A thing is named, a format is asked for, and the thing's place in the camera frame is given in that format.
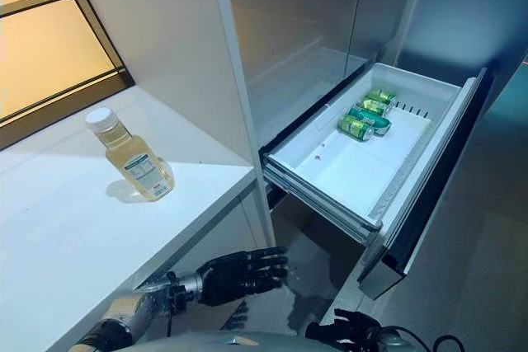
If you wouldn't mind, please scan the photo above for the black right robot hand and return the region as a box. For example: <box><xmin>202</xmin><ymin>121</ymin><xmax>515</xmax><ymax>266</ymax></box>
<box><xmin>304</xmin><ymin>308</ymin><xmax>383</xmax><ymax>352</ymax></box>

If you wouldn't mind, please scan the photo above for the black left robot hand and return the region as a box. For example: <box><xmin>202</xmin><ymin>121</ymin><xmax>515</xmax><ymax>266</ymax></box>
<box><xmin>196</xmin><ymin>246</ymin><xmax>290</xmax><ymax>306</ymax></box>

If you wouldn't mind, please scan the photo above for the white fridge drawer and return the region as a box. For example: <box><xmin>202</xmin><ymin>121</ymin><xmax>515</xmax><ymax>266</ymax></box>
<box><xmin>258</xmin><ymin>62</ymin><xmax>494</xmax><ymax>302</ymax></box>

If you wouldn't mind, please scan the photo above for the silver fridge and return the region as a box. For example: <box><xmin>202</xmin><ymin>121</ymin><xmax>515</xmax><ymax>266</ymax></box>
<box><xmin>208</xmin><ymin>0</ymin><xmax>528</xmax><ymax>302</ymax></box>

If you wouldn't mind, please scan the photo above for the grey robot torso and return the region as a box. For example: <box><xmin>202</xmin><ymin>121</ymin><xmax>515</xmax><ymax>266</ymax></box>
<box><xmin>73</xmin><ymin>321</ymin><xmax>397</xmax><ymax>352</ymax></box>

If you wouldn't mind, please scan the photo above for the white counter cabinet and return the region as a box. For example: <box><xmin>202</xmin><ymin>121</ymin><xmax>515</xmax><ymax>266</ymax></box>
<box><xmin>0</xmin><ymin>79</ymin><xmax>273</xmax><ymax>336</ymax></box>

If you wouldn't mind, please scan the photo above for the yellow drink bottle white cap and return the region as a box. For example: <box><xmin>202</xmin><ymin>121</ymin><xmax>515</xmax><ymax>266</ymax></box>
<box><xmin>85</xmin><ymin>107</ymin><xmax>175</xmax><ymax>201</ymax></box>

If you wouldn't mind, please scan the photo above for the green drink can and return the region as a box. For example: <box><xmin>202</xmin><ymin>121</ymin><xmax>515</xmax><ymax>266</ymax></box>
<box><xmin>338</xmin><ymin>115</ymin><xmax>375</xmax><ymax>143</ymax></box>
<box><xmin>361</xmin><ymin>97</ymin><xmax>393</xmax><ymax>117</ymax></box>
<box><xmin>348</xmin><ymin>106</ymin><xmax>392</xmax><ymax>137</ymax></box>
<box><xmin>368</xmin><ymin>88</ymin><xmax>398</xmax><ymax>106</ymax></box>

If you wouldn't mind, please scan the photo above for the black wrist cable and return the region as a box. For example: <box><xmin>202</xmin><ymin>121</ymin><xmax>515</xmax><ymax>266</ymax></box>
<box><xmin>395</xmin><ymin>325</ymin><xmax>469</xmax><ymax>352</ymax></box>

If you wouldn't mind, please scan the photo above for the window with dark frame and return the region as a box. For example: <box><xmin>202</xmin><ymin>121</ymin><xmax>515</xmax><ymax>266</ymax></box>
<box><xmin>0</xmin><ymin>0</ymin><xmax>137</xmax><ymax>151</ymax></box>

